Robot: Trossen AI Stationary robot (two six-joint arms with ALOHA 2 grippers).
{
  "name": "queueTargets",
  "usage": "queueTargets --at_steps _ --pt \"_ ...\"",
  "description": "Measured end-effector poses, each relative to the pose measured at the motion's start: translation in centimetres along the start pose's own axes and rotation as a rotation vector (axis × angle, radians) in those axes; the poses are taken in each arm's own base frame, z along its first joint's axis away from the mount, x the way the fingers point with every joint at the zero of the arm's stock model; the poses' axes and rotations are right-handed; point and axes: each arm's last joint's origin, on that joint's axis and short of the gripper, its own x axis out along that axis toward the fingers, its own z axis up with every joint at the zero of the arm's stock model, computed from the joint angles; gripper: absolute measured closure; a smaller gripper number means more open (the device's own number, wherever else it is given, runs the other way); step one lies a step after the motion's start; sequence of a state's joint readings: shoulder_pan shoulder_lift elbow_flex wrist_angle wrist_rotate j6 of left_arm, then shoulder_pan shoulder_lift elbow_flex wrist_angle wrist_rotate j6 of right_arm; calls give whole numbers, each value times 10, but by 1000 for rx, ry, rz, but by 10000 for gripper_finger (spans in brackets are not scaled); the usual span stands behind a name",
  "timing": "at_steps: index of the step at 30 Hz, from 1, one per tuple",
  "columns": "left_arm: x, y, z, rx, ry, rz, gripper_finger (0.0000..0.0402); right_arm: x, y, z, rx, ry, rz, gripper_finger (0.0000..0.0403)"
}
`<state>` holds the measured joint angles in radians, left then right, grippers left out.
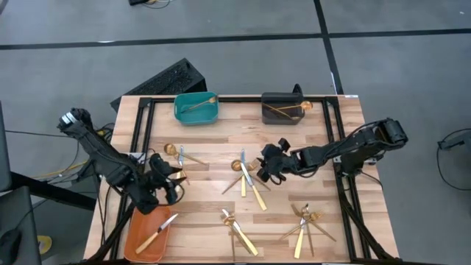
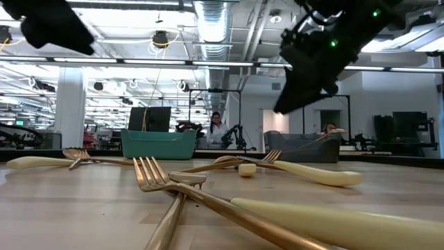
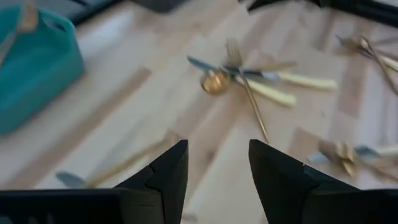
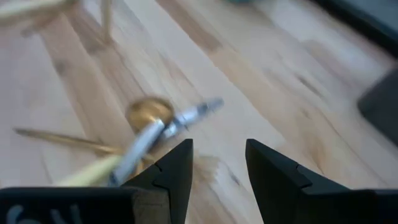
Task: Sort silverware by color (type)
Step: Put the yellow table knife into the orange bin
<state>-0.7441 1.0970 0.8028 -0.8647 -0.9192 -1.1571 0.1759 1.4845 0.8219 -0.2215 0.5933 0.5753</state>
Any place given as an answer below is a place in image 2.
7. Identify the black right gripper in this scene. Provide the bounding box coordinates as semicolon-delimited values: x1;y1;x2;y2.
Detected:
273;23;359;116

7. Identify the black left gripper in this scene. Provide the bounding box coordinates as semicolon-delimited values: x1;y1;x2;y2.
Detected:
0;0;96;56

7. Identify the gold spoon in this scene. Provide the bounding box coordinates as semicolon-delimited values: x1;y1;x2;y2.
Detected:
178;155;246;174
300;128;348;151

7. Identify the gold fork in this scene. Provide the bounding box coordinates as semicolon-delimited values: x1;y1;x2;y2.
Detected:
62;148;139;166
133;156;336;250
235;149;282;166
144;171;208;250

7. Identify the cream handled knife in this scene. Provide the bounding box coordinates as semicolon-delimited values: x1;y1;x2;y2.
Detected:
256;159;364;188
238;162;257;178
230;197;444;250
6;156;96;172

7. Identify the dark grey plastic bin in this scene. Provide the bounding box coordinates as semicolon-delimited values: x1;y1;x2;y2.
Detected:
265;131;341;164

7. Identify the long ceiling light bar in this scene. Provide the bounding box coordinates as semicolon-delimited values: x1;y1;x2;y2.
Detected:
0;55;444;74

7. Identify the black ceiling device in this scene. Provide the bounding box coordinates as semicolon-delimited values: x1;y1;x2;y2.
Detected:
151;29;170;49

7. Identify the black desk with monitors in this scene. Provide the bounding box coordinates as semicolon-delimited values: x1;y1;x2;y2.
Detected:
372;110;438;158

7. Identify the red and black robot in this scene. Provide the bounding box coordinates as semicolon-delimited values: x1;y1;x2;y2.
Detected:
175;121;206;140

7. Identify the black monitor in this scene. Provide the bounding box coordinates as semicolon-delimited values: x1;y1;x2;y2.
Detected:
127;106;172;133

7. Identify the teal plastic bin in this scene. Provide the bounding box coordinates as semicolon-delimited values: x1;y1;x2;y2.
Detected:
120;128;198;160

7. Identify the black rig frame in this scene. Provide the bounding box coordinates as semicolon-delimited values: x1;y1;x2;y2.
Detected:
188;88;243;151
302;92;352;143

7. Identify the yellow hanging cable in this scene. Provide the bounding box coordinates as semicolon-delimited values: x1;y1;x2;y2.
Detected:
140;31;183;133

